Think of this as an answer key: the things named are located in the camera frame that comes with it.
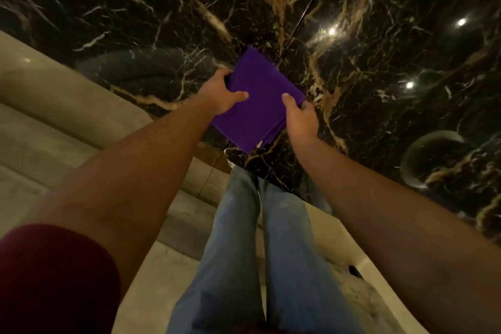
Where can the person's right hand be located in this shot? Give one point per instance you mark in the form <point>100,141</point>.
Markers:
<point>300,118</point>

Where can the dark red sleeve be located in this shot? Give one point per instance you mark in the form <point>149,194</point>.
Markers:
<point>54,279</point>

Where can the person's right forearm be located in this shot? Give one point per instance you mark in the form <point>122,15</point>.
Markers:
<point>395,228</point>

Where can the purple cloth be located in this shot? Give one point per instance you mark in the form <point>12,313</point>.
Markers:
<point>258,102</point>

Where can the person's left thumb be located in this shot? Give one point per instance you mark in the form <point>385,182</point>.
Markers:
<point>237,97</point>

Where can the person's left forearm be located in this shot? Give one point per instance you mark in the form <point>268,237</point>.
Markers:
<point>121,177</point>

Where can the person's left hand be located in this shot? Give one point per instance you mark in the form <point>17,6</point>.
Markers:
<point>217,95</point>

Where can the blue jeans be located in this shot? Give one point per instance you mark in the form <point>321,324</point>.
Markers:
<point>254,263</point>

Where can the person's right thumb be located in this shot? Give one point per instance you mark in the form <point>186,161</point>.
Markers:
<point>289,101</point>

